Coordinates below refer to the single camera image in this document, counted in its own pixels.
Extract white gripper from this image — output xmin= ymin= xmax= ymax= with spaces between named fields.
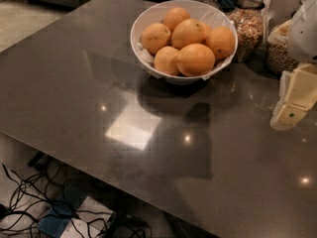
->
xmin=270 ymin=0 xmax=317 ymax=131

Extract white bowl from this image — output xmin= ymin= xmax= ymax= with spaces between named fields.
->
xmin=130 ymin=0 xmax=239 ymax=85

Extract small hidden orange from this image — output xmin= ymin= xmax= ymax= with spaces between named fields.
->
xmin=201 ymin=22 xmax=211 ymax=38

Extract white paper bowl liner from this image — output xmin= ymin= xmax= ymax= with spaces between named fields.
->
xmin=136 ymin=7 xmax=234 ymax=81

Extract glass jar of grains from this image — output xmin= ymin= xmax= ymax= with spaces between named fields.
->
xmin=264 ymin=21 xmax=299 ymax=75

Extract glass jar of nuts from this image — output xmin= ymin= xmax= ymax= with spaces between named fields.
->
xmin=228 ymin=2 xmax=264 ymax=62

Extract white floor board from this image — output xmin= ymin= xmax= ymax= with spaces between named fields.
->
xmin=60 ymin=196 xmax=116 ymax=238

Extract blue floor device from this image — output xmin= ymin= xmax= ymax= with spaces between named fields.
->
xmin=38 ymin=185 xmax=87 ymax=238

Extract black floor cables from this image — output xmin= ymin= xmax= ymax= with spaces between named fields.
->
xmin=0 ymin=151 xmax=153 ymax=238

